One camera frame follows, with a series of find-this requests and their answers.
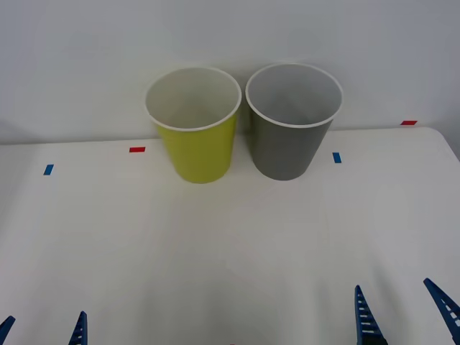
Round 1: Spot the grey plastic bin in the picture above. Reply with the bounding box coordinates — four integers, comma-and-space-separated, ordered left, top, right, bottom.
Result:
245, 63, 345, 182

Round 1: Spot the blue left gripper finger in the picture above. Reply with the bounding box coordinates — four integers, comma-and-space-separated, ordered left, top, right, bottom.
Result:
0, 316, 17, 345
68, 310, 88, 345

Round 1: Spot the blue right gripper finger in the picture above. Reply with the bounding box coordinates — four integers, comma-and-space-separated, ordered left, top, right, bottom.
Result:
423, 277, 460, 338
354, 285, 388, 345

